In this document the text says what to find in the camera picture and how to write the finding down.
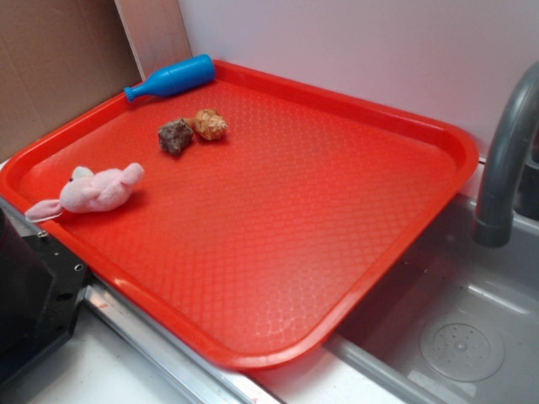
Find brown cardboard panel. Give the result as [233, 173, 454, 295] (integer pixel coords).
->
[1, 1, 141, 160]

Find blue plastic toy bottle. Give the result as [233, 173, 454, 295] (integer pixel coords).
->
[124, 54, 216, 102]

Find grey plastic sink basin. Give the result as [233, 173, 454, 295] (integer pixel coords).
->
[252, 157, 539, 404]

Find brown rock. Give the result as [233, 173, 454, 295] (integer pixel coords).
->
[158, 119, 194, 157]

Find grey curved faucet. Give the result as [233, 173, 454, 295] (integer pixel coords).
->
[472, 63, 538, 247]

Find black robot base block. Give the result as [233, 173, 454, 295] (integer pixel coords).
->
[1, 212, 88, 388]

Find pink plush toy animal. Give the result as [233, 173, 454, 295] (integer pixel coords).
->
[24, 162, 145, 223]

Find red plastic tray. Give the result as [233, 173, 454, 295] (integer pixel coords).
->
[1, 61, 478, 370]

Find silver metal rail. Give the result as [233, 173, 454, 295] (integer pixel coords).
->
[1, 200, 278, 403]

